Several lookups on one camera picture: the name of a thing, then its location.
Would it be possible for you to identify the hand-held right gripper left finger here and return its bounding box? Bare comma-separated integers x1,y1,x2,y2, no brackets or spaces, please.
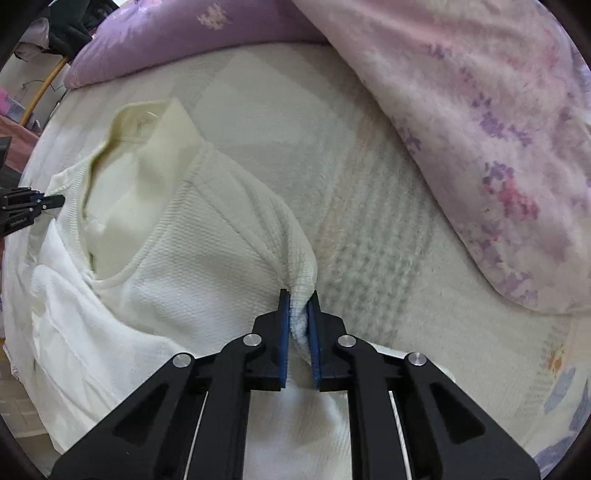
50,289,293,480

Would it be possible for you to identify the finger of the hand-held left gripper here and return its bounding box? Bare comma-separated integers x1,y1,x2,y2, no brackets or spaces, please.
0,187,66,237

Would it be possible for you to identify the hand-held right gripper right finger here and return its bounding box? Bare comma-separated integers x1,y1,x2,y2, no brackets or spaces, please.
307,291,542,480

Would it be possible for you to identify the white knit sweater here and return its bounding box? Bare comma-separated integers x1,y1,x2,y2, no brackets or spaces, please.
4,97,457,480

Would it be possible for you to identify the dark clothes pile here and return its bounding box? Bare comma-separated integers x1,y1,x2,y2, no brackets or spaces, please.
36,0,119,59

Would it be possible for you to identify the pale checked bed blanket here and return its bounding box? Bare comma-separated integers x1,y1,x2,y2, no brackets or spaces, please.
0,41,591,480

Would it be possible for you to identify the purple floral pillow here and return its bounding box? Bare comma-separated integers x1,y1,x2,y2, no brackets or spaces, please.
63,0,329,90

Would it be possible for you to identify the pink floral quilt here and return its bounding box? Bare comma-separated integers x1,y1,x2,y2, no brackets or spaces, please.
291,0,591,315

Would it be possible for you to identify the yellow wooden chair frame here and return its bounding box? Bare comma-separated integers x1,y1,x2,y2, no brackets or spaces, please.
18,58,69,127

